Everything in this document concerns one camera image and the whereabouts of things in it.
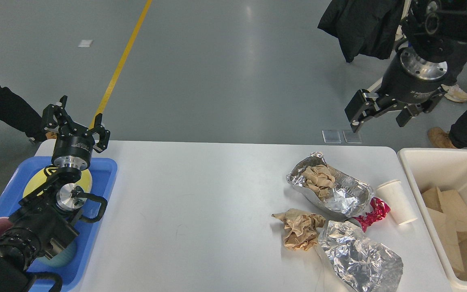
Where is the white plastic bin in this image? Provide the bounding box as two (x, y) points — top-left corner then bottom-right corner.
(398, 148), (467, 292)

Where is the paper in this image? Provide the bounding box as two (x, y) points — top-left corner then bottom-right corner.
(302, 165), (336, 200)

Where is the crumpled brown paper ball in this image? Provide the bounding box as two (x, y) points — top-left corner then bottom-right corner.
(271, 208), (327, 251)

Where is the black jacket on chair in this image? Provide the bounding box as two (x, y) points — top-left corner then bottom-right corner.
(317, 0), (405, 63)

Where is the person in black clothes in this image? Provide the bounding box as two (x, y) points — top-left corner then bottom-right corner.
(0, 85), (57, 143)

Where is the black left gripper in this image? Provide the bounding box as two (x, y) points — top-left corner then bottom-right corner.
(41, 96), (111, 171)

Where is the white paper cup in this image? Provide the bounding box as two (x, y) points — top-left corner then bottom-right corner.
(376, 179), (418, 225)

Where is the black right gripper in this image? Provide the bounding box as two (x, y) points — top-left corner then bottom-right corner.
(345, 49), (448, 133)

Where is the white office chair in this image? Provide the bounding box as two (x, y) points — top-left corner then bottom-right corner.
(366, 25), (407, 92)

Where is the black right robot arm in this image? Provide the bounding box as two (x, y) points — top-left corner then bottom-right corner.
(345, 0), (467, 133)

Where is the red foil wrapper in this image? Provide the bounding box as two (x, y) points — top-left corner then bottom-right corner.
(352, 197), (391, 232)

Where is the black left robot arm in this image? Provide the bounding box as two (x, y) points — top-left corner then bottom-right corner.
(0, 96), (111, 292)

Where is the green grey mug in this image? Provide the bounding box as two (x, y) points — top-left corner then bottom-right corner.
(36, 240), (77, 268)

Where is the yellow plate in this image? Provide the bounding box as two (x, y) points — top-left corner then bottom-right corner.
(22, 166), (93, 198)

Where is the aluminium foil sheet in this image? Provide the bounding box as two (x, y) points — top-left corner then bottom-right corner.
(316, 220), (404, 292)
(287, 152), (375, 221)

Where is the tan boot right side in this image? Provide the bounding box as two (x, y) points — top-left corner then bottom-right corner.
(427, 127), (456, 148)

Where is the brown paper bag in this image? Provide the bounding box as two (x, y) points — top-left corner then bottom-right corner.
(427, 208), (465, 275)
(421, 187), (467, 242)

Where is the blue plastic tray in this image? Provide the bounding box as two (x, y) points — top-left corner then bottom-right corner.
(0, 157), (118, 292)

